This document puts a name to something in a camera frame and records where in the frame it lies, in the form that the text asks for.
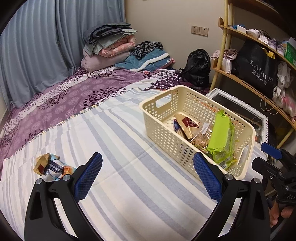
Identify large green seaweed snack bag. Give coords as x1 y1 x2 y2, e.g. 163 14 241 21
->
207 110 235 169

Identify blue soda cracker pack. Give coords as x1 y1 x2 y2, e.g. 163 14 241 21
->
173 119 186 138

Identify light blue snack bag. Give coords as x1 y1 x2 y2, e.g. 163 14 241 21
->
42 154 76 182

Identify pink cloth on shelf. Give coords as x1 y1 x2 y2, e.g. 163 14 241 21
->
210 49 238 74

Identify wall socket plate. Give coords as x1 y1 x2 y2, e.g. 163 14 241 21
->
191 26 209 37

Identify wooden bamboo shelf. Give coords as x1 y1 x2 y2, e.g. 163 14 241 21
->
210 1 295 148

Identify cream perforated plastic basket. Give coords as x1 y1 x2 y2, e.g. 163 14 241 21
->
139 85 255 180

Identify purple floral bed sheet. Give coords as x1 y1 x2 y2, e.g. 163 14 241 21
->
1 67 209 161

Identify clear bag of crackers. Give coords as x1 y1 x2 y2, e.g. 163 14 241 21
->
190 123 212 149

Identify stack of folded quilts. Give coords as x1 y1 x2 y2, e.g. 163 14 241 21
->
81 22 137 72

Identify person right hand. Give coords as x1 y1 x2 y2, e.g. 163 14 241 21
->
269 201 295 227

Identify black plastic bag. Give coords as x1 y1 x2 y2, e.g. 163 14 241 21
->
178 49 211 89

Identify tan waffle snack bag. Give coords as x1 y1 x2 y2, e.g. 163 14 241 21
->
175 113 200 139

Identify white plastic bags on shelf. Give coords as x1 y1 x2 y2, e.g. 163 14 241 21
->
273 62 295 118

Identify black LANWEI shopping bag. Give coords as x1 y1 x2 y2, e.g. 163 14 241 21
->
231 40 280 99

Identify striped white blue blanket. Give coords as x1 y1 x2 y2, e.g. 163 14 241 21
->
1 88 216 240

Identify blue folded clothes pile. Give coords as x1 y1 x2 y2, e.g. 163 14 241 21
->
115 41 174 72

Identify blue grey curtain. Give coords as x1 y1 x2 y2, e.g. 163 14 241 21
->
1 1 125 108

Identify tan pastry snack bag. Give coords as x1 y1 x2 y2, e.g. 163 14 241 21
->
34 153 51 176

